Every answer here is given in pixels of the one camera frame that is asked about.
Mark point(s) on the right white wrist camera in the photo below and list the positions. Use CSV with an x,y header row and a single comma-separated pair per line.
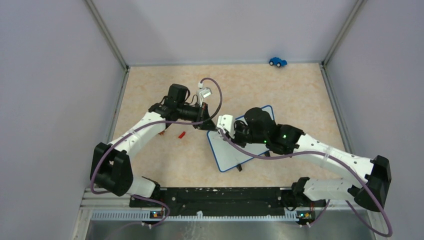
x,y
226,122

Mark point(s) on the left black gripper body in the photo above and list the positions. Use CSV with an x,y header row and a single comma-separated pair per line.
x,y
190,113

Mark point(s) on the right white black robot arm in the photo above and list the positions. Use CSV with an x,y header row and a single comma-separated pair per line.
x,y
364,180

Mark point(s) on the red marker cap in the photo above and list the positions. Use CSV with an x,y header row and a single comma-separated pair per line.
x,y
182,135

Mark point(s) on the blue toy car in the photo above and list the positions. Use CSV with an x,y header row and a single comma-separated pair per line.
x,y
278,62

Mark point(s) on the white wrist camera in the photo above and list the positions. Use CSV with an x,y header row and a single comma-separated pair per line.
x,y
226,122
202,93

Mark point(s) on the blue framed whiteboard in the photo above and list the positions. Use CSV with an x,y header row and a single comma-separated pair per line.
x,y
227,157

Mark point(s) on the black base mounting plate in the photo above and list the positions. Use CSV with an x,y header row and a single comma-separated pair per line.
x,y
227,201

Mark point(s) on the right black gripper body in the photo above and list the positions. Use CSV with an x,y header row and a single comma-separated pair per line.
x,y
244,135

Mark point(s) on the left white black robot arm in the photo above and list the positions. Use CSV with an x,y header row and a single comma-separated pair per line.
x,y
111,167

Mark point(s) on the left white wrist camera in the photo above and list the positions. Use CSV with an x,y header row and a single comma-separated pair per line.
x,y
202,93

